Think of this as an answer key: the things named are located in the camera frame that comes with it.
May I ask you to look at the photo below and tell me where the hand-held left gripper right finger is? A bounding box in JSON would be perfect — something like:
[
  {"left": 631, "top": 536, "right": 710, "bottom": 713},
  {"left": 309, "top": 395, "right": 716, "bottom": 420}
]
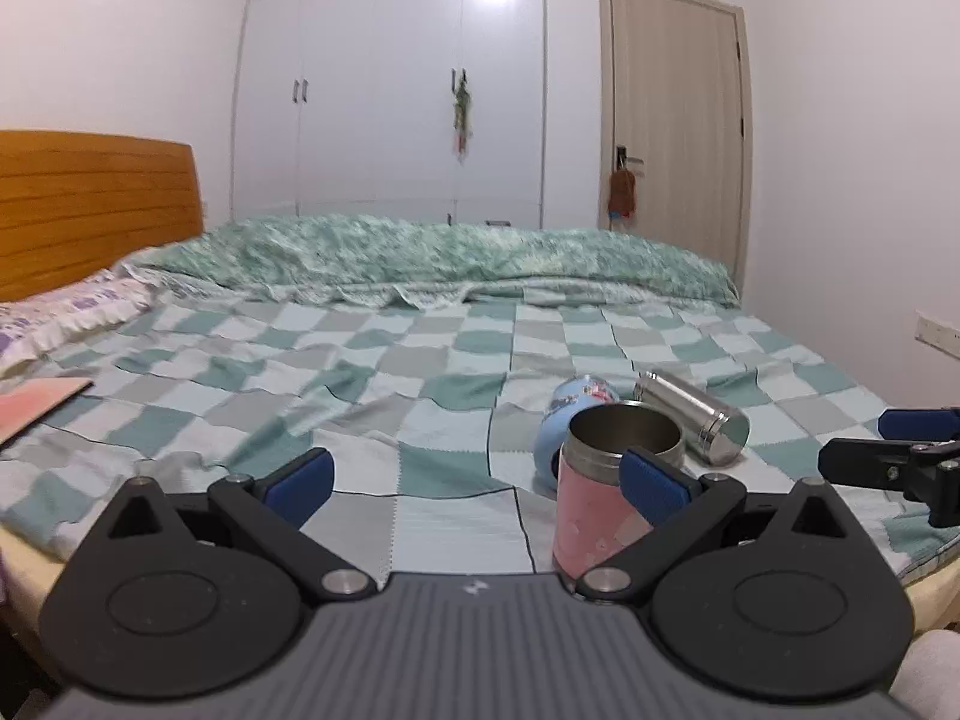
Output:
[{"left": 574, "top": 447, "right": 886, "bottom": 605}]

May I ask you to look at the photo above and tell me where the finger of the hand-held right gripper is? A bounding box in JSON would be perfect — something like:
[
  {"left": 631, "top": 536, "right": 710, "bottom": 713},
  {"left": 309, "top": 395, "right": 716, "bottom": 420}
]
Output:
[
  {"left": 878, "top": 407, "right": 960, "bottom": 440},
  {"left": 817, "top": 437, "right": 960, "bottom": 528}
]

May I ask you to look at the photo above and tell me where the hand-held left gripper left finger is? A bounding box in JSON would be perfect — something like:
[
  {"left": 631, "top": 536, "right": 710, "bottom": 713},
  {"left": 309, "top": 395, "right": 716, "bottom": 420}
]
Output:
[{"left": 71, "top": 447, "right": 378, "bottom": 605}]

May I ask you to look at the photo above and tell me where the pink steel-rimmed cup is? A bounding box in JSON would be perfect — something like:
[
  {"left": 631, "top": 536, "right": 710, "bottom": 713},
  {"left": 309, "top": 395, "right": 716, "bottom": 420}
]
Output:
[{"left": 553, "top": 403, "right": 687, "bottom": 578}]

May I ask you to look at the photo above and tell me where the silver steel flask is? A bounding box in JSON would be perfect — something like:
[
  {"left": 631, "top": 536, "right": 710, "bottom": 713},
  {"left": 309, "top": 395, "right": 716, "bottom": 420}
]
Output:
[{"left": 633, "top": 369, "right": 752, "bottom": 467}]

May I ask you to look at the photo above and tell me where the light blue printed cup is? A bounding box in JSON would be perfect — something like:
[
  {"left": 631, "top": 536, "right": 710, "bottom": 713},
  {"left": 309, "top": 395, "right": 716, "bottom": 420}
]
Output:
[{"left": 533, "top": 377, "right": 622, "bottom": 497}]

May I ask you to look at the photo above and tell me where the green checkered bedsheet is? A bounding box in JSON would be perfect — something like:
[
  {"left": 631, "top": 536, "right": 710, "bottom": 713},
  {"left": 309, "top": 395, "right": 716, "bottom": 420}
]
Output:
[{"left": 0, "top": 274, "right": 960, "bottom": 578}]

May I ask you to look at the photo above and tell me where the person's leg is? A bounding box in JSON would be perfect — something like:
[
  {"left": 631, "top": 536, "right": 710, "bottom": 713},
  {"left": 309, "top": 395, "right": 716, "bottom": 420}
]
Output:
[{"left": 888, "top": 628, "right": 960, "bottom": 720}]

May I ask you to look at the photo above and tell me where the green floral quilt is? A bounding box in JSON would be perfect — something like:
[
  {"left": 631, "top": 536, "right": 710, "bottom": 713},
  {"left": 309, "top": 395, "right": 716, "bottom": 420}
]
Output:
[{"left": 124, "top": 214, "right": 740, "bottom": 308}]

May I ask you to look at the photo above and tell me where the pink book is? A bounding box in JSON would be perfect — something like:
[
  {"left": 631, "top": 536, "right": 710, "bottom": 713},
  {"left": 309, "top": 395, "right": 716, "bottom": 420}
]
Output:
[{"left": 0, "top": 378, "right": 95, "bottom": 449}]

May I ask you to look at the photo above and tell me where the brown hanging pouch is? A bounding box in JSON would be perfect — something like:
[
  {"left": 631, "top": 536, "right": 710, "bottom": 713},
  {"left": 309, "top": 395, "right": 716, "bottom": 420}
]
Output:
[{"left": 606, "top": 167, "right": 639, "bottom": 224}]

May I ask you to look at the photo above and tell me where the purple floral pillow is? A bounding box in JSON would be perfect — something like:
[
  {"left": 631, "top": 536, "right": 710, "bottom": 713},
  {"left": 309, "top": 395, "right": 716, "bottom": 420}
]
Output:
[{"left": 0, "top": 275, "right": 155, "bottom": 380}]

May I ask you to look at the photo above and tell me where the wooden headboard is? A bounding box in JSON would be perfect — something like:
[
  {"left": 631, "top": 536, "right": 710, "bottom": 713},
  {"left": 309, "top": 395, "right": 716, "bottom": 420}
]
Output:
[{"left": 0, "top": 130, "right": 205, "bottom": 302}]

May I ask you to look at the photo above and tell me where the beige wooden door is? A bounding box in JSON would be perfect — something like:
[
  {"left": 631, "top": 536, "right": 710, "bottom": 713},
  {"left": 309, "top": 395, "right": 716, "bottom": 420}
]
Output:
[{"left": 598, "top": 0, "right": 753, "bottom": 293}]

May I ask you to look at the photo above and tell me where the white wardrobe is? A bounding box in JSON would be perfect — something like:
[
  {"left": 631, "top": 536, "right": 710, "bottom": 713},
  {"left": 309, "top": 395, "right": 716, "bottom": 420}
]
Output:
[{"left": 229, "top": 0, "right": 547, "bottom": 230}]

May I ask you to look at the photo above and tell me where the green hanging ornament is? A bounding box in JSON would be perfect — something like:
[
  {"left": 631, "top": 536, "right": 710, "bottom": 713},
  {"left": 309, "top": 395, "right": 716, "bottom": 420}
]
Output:
[{"left": 450, "top": 69, "right": 476, "bottom": 160}]

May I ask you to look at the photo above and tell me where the white wall socket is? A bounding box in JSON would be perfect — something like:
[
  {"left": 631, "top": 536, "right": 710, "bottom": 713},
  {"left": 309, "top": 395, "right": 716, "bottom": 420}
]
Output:
[{"left": 911, "top": 312, "right": 960, "bottom": 355}]

